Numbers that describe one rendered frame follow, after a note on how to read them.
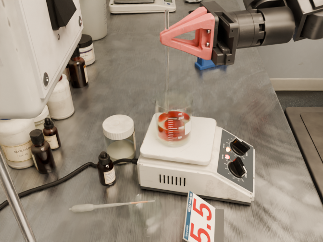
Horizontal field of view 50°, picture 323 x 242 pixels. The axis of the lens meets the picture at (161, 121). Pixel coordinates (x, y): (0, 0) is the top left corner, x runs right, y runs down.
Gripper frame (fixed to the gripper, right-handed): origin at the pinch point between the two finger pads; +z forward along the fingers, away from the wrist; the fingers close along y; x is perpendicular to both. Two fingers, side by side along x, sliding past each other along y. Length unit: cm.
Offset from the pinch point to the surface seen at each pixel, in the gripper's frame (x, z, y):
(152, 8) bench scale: 25, -15, -81
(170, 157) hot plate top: 17.5, 1.1, 7.2
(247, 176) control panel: 22.5, -12.1, 9.9
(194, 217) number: 23.1, -0.7, 15.6
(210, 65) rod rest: 25.5, -21.5, -34.6
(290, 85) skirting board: 98, -112, -121
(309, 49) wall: 72, -119, -120
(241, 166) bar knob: 19.8, -10.5, 9.9
